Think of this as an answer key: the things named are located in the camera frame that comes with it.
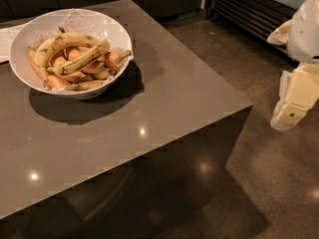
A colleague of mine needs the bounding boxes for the small bottom yellow banana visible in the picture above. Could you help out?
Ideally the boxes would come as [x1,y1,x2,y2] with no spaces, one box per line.
[75,80,104,91]

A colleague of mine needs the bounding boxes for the long spotted yellow banana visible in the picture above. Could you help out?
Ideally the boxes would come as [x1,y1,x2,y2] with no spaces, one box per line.
[47,39,110,76]

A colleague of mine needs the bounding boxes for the white ceramic bowl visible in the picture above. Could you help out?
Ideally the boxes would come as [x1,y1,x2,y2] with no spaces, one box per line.
[9,9,134,100]

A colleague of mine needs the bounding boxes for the large curved spotted banana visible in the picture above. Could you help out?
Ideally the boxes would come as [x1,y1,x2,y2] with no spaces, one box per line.
[34,32,98,82]

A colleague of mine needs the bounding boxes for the left edge orange banana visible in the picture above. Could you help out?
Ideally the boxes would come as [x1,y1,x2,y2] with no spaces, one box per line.
[27,46,49,88]

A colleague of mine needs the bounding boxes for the lower orange banana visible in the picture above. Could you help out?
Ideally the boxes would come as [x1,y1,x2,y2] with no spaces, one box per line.
[51,56,93,83]

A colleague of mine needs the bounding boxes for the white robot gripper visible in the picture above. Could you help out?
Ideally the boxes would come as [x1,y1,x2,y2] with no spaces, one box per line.
[267,0,319,130]

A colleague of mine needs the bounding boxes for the white paper napkin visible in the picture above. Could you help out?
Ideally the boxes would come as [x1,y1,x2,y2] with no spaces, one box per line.
[0,24,24,63]

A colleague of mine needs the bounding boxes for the orange banana with stem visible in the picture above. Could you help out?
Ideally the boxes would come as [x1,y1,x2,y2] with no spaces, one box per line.
[99,49,132,69]

